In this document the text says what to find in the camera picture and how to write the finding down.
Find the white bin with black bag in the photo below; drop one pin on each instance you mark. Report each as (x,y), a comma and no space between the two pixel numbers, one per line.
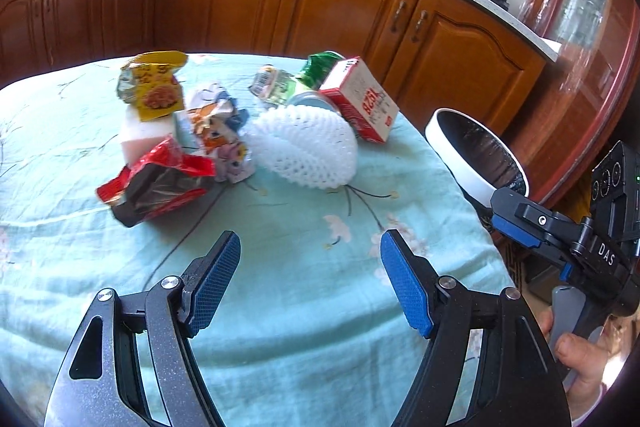
(450,147)

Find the green snack packet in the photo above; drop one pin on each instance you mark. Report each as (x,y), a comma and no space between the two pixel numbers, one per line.
(317,69)

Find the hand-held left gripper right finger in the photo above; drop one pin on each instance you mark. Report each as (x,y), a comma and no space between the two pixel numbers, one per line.
(405,287)

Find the white round tin lid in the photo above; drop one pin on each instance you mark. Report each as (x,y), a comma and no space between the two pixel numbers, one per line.
(310,99)

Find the crushed clear plastic bottle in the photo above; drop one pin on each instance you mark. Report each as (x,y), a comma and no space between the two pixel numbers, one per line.
(272,87)

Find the yellow snack packet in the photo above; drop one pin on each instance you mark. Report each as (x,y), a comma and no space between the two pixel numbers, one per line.
(157,89)

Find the white foam fruit net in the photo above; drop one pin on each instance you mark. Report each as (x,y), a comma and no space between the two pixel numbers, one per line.
(305,147)

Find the red and white carton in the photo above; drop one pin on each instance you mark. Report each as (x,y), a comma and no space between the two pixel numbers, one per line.
(367,102)

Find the brown wooden base cabinets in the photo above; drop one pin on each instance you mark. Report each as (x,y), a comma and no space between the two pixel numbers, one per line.
(325,7)

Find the white foam block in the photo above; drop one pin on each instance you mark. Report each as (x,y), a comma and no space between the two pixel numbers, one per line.
(145,139)

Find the red snack packet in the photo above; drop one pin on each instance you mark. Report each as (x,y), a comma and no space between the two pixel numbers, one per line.
(165,187)

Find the teal floral tablecloth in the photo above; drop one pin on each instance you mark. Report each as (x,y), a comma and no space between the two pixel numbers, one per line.
(300,257)

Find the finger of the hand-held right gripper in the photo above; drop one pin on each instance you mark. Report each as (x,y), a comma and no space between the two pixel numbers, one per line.
(537,222)

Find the cartoon print wrapper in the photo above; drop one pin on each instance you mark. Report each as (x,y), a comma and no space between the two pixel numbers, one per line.
(220,132)

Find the red framed glass door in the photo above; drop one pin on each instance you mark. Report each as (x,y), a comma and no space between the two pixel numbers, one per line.
(575,32)

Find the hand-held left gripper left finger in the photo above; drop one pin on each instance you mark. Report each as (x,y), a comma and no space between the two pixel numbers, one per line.
(215,277)

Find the person's right hand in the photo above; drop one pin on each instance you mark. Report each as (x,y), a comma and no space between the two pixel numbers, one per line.
(587,357)

